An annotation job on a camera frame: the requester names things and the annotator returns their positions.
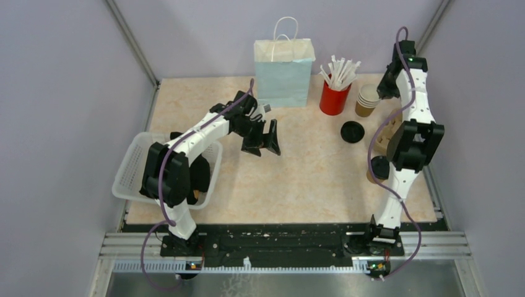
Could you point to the black cloth in basket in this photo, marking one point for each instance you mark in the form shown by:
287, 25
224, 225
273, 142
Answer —
199, 176

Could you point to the clear plastic basket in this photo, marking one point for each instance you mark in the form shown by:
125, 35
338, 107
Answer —
128, 179

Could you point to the stacked brown paper cups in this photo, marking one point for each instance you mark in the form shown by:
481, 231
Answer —
367, 100

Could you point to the brown paper coffee cup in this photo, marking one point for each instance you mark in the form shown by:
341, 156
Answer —
374, 179

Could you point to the black plastic cup lid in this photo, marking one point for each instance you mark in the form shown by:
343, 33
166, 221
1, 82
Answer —
380, 167

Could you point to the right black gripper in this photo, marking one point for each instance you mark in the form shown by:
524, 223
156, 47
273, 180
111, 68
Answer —
384, 92

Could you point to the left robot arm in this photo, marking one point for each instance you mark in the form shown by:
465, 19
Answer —
220, 121

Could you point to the light blue paper bag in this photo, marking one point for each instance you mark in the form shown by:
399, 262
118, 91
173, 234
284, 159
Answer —
283, 67

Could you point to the white wrapped straws bundle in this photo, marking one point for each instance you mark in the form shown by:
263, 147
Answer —
342, 72

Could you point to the stack of black lids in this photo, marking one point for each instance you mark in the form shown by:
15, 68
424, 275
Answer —
352, 132

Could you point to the white toothed cable rail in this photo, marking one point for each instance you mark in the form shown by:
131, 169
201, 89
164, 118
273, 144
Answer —
182, 266

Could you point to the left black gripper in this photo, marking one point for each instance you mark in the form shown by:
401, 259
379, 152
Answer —
268, 140

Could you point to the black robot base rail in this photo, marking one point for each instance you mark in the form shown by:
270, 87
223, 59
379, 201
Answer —
270, 245

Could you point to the red ribbed straw cup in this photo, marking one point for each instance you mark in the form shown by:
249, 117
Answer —
333, 102

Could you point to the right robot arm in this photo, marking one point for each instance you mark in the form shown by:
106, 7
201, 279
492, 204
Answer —
414, 142

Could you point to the cardboard cup carrier tray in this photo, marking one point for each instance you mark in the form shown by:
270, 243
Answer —
380, 145

